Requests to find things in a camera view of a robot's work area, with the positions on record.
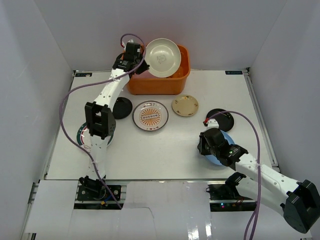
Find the left blue table label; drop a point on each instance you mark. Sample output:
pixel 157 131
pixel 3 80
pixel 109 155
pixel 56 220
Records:
pixel 82 74

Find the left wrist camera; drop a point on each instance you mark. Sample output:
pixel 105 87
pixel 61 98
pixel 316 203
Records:
pixel 124 44

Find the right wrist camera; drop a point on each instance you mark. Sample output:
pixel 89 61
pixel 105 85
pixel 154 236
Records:
pixel 211 123

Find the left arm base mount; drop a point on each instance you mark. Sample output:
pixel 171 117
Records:
pixel 93 190

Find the blue plate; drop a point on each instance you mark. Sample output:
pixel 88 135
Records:
pixel 211 157

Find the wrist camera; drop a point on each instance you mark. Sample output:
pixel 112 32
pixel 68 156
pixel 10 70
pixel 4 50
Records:
pixel 211 123
pixel 124 44

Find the beige small plate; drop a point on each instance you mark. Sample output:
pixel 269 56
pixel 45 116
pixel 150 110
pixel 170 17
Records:
pixel 185 105

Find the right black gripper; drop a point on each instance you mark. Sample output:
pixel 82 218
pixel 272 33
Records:
pixel 200 146

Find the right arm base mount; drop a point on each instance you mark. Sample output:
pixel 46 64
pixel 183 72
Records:
pixel 223 198

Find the cream plate with bear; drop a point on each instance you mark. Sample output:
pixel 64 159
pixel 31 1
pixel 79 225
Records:
pixel 163 57

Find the black plate left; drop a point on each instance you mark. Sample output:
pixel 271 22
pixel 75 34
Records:
pixel 122 108

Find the black plate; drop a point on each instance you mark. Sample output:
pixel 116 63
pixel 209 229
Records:
pixel 122 108
pixel 225 120

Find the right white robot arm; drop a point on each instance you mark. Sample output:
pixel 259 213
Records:
pixel 297 201

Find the orange plastic bin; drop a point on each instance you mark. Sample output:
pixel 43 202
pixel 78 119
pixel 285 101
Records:
pixel 145 84

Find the sunburst pattern plate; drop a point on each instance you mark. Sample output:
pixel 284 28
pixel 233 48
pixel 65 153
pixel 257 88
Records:
pixel 150 116

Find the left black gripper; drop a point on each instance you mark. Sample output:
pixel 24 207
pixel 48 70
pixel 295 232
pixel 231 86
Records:
pixel 139 66

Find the black plate right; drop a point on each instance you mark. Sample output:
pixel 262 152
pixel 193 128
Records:
pixel 225 120

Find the right blue table label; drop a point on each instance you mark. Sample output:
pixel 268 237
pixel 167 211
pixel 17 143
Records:
pixel 233 72

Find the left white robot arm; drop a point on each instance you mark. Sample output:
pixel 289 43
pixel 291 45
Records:
pixel 100 120

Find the green rimmed white plate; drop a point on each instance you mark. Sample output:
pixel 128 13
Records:
pixel 83 138

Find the blue table label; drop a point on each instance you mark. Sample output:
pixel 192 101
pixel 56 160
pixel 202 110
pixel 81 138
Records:
pixel 82 74
pixel 233 72

